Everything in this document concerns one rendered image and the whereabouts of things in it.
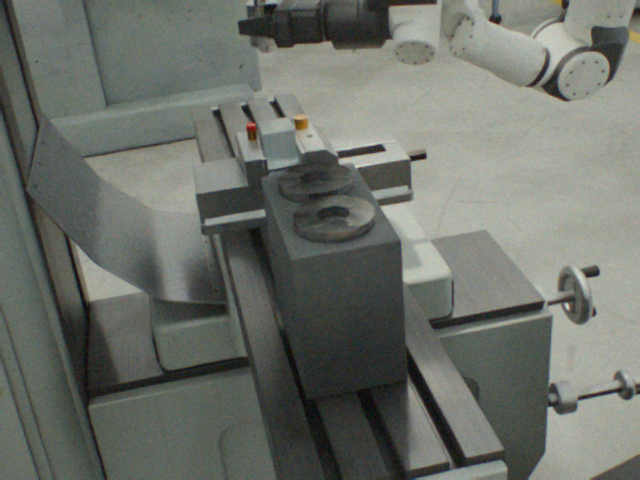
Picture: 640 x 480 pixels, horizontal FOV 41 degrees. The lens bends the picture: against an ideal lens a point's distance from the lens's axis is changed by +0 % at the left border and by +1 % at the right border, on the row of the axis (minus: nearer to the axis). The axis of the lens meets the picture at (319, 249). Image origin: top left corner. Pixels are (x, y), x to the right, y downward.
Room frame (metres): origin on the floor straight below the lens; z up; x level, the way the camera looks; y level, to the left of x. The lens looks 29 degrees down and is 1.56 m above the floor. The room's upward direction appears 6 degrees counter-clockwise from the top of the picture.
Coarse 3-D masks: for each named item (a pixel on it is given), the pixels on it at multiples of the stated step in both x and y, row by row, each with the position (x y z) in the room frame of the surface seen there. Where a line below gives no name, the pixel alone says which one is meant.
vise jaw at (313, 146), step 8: (312, 128) 1.32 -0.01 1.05; (320, 128) 1.35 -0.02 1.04; (296, 136) 1.30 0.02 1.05; (304, 136) 1.29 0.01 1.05; (312, 136) 1.29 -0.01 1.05; (320, 136) 1.29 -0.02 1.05; (296, 144) 1.27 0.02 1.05; (304, 144) 1.26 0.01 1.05; (312, 144) 1.26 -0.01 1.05; (320, 144) 1.25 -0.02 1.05; (328, 144) 1.27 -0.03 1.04; (304, 152) 1.23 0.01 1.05; (312, 152) 1.23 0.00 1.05; (320, 152) 1.23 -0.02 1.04; (328, 152) 1.24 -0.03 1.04; (304, 160) 1.23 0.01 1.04; (312, 160) 1.23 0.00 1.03; (320, 160) 1.23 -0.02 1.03; (328, 160) 1.24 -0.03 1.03; (336, 160) 1.24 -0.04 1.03
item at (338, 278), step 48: (288, 192) 0.90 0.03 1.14; (336, 192) 0.89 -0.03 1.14; (288, 240) 0.81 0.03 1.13; (336, 240) 0.79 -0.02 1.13; (384, 240) 0.78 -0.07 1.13; (288, 288) 0.81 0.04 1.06; (336, 288) 0.77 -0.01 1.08; (384, 288) 0.78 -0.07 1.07; (288, 336) 0.88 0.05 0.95; (336, 336) 0.77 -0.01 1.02; (384, 336) 0.78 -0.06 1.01; (336, 384) 0.77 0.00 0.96; (384, 384) 0.78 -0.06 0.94
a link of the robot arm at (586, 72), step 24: (576, 0) 1.26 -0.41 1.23; (600, 0) 1.22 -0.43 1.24; (624, 0) 1.22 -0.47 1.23; (552, 24) 1.31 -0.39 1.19; (576, 24) 1.24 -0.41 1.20; (600, 24) 1.22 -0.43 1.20; (624, 24) 1.23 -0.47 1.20; (600, 48) 1.21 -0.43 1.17; (624, 48) 1.22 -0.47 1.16; (576, 72) 1.20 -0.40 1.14; (600, 72) 1.21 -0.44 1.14; (576, 96) 1.21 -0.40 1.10
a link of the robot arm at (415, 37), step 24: (360, 0) 1.22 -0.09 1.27; (384, 0) 1.19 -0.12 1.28; (408, 0) 1.18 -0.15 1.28; (432, 0) 1.17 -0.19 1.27; (360, 24) 1.20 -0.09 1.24; (384, 24) 1.20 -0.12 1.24; (408, 24) 1.18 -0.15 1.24; (432, 24) 1.18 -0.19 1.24; (408, 48) 1.17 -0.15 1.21; (432, 48) 1.16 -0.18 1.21
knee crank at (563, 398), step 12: (624, 372) 1.24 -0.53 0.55; (552, 384) 1.23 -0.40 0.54; (564, 384) 1.22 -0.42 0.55; (600, 384) 1.23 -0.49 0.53; (612, 384) 1.23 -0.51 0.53; (624, 384) 1.22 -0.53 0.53; (636, 384) 1.23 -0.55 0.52; (552, 396) 1.21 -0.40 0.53; (564, 396) 1.20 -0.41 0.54; (576, 396) 1.20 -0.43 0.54; (588, 396) 1.22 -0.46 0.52; (624, 396) 1.22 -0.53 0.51; (564, 408) 1.19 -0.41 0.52; (576, 408) 1.19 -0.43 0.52
